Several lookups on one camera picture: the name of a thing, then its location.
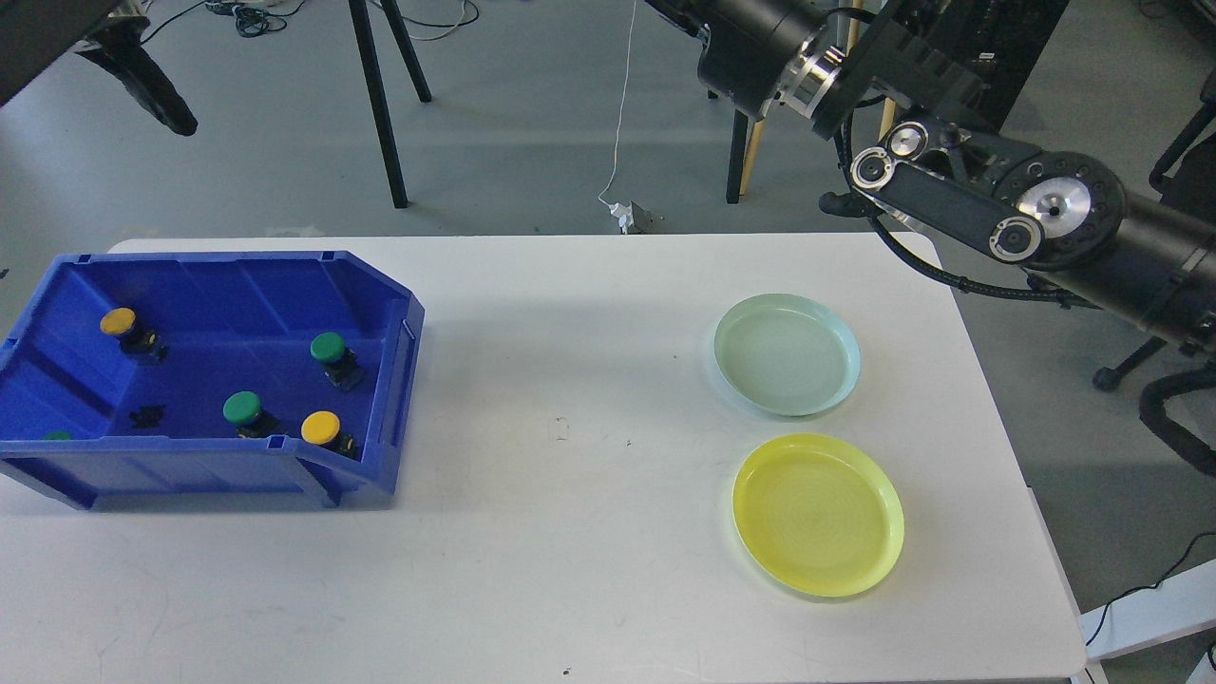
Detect green button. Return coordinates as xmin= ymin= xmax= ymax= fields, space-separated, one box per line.
xmin=223 ymin=389 xmax=282 ymax=439
xmin=309 ymin=331 xmax=365 ymax=392

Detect green button front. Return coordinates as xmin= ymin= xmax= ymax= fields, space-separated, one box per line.
xmin=223 ymin=389 xmax=282 ymax=439

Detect yellow button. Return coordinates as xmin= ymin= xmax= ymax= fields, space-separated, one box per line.
xmin=98 ymin=307 xmax=168 ymax=365
xmin=300 ymin=410 xmax=361 ymax=462

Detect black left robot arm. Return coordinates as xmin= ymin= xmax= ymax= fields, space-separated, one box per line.
xmin=1 ymin=1 xmax=199 ymax=136

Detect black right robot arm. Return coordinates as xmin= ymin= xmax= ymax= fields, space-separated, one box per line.
xmin=653 ymin=1 xmax=1214 ymax=476

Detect light green plate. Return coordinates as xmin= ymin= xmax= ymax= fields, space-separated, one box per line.
xmin=713 ymin=292 xmax=863 ymax=417

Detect yellow plate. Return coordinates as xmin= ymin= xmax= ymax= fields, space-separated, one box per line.
xmin=731 ymin=433 xmax=906 ymax=600

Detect white power plug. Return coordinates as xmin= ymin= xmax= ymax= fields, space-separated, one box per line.
xmin=607 ymin=202 xmax=634 ymax=235

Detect black table leg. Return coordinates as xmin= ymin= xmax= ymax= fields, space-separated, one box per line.
xmin=726 ymin=110 xmax=751 ymax=206

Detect wooden leg left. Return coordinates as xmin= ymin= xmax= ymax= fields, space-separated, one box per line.
xmin=739 ymin=120 xmax=766 ymax=198

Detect wooden leg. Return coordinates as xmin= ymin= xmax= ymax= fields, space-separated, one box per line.
xmin=739 ymin=120 xmax=766 ymax=198
xmin=876 ymin=97 xmax=900 ymax=142

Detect wooden leg right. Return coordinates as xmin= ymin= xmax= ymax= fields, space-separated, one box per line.
xmin=876 ymin=97 xmax=900 ymax=142

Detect blue plastic bin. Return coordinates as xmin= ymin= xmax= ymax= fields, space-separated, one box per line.
xmin=1 ymin=251 xmax=426 ymax=509

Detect black tripod legs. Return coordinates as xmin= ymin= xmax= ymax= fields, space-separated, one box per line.
xmin=348 ymin=1 xmax=433 ymax=211

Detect small black part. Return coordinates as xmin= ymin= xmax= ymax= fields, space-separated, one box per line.
xmin=126 ymin=404 xmax=167 ymax=431

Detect black computer tower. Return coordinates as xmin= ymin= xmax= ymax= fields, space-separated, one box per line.
xmin=959 ymin=1 xmax=1069 ymax=129

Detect black office chair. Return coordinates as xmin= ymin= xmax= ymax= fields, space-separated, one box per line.
xmin=1092 ymin=71 xmax=1216 ymax=392

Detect white power cable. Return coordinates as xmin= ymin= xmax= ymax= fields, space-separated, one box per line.
xmin=597 ymin=0 xmax=638 ymax=212

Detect floor cable bundle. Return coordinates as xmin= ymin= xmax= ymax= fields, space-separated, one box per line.
xmin=142 ymin=0 xmax=482 ymax=44

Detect white frame bar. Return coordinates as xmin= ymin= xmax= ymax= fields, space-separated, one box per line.
xmin=1080 ymin=560 xmax=1215 ymax=662

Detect black cable right floor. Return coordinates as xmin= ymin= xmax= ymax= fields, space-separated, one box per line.
xmin=1083 ymin=529 xmax=1216 ymax=647

